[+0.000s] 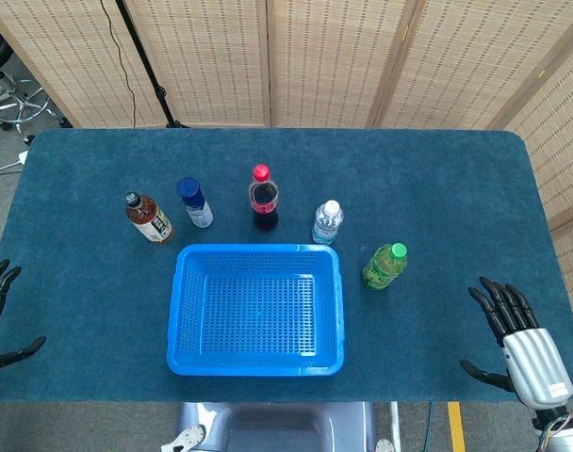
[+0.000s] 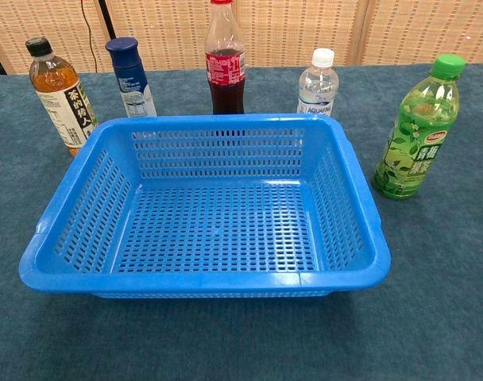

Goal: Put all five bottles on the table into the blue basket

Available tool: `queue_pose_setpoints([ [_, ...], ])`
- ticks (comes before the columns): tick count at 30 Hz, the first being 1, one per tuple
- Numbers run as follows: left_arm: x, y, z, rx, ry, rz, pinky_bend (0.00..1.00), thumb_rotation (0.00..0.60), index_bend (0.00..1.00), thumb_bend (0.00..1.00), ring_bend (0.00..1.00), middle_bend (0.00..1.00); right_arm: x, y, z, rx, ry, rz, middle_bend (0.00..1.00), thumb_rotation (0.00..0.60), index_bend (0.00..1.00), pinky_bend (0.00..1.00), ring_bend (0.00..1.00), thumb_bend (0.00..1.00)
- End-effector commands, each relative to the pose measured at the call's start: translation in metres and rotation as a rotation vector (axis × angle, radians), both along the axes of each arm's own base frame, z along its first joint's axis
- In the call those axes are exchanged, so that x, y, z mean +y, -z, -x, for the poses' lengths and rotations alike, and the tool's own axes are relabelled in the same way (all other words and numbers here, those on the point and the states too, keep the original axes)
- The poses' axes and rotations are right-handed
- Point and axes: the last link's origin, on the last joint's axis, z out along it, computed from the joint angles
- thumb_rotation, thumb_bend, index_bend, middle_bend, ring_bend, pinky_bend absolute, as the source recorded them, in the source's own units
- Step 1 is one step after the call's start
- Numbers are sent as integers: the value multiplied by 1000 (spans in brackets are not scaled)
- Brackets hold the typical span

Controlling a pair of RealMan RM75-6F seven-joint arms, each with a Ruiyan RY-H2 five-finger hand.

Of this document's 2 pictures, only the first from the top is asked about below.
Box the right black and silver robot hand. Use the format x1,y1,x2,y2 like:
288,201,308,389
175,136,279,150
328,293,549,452
458,276,573,409

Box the brown tea bottle black cap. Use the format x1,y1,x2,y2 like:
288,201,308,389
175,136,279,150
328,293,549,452
124,191,174,246

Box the green cap green bottle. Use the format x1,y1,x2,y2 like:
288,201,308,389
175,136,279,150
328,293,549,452
361,242,409,291

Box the white bottle dark blue cap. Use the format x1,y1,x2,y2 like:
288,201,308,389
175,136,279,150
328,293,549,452
175,176,215,230

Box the clear water bottle white cap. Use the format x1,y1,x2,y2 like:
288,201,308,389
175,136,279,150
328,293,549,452
311,200,345,246

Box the cola bottle red cap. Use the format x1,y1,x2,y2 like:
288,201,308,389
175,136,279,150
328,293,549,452
248,164,282,233

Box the blue perforated plastic basket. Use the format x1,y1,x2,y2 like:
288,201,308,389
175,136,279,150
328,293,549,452
166,243,347,378

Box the white power strip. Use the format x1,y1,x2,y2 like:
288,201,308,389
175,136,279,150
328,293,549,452
0,149,31,178

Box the white table leg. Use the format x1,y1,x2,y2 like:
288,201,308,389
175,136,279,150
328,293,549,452
388,401,403,452

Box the office stool base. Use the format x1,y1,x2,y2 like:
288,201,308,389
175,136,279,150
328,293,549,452
0,23,74,145

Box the dark teal table mat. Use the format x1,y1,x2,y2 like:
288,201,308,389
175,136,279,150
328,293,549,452
0,127,573,405

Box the grey-blue robot torso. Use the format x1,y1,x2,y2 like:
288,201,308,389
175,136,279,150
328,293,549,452
161,401,396,452

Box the black tripod stand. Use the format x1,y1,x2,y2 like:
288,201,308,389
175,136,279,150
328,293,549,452
114,0,191,129

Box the bamboo folding screen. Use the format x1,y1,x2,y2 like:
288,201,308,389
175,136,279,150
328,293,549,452
0,0,573,331

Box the blue floor cable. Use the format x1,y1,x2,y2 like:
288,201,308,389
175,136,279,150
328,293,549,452
423,402,434,452

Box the thin black hanging cable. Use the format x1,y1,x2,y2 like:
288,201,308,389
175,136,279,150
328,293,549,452
99,0,138,129

